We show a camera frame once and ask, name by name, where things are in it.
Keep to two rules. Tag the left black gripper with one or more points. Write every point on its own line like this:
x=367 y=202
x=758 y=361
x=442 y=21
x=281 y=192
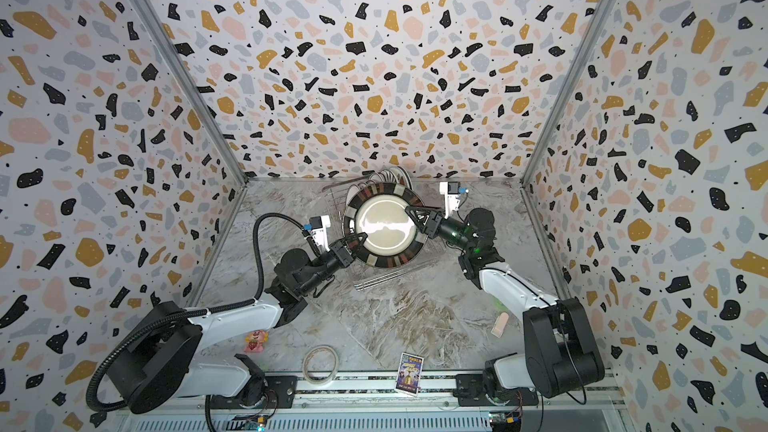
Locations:
x=339 y=254

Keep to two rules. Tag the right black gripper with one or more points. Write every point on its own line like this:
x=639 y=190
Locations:
x=432 y=223

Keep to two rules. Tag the brown rimmed cream plate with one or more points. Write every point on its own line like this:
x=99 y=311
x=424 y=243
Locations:
x=378 y=209

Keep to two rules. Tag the black white striped plate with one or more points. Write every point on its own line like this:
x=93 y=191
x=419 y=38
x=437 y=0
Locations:
x=395 y=175

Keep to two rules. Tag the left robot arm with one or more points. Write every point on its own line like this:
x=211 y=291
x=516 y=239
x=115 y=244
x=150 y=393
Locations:
x=160 y=358

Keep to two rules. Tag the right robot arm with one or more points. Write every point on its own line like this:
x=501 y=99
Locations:
x=560 y=351

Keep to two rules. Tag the pink eraser block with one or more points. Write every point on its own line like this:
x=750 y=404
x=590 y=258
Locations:
x=500 y=324

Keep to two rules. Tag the pink toy figure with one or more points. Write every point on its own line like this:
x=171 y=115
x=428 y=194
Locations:
x=255 y=341

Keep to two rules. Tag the purple card box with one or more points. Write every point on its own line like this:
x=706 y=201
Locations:
x=409 y=374

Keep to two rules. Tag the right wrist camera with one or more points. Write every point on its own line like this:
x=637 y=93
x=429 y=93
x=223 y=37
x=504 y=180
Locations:
x=454 y=195

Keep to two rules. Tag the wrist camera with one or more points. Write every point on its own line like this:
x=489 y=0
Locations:
x=317 y=227
x=454 y=195

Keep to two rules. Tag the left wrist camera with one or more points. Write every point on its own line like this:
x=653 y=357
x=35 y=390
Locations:
x=317 y=227

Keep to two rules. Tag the wire dish rack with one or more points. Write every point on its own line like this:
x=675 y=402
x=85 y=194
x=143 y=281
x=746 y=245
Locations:
x=366 y=277

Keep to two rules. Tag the aluminium front rail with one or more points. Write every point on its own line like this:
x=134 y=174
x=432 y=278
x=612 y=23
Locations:
x=448 y=400

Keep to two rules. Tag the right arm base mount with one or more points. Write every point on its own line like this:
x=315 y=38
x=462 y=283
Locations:
x=484 y=389

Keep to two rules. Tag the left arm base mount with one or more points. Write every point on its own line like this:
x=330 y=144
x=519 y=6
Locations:
x=273 y=392

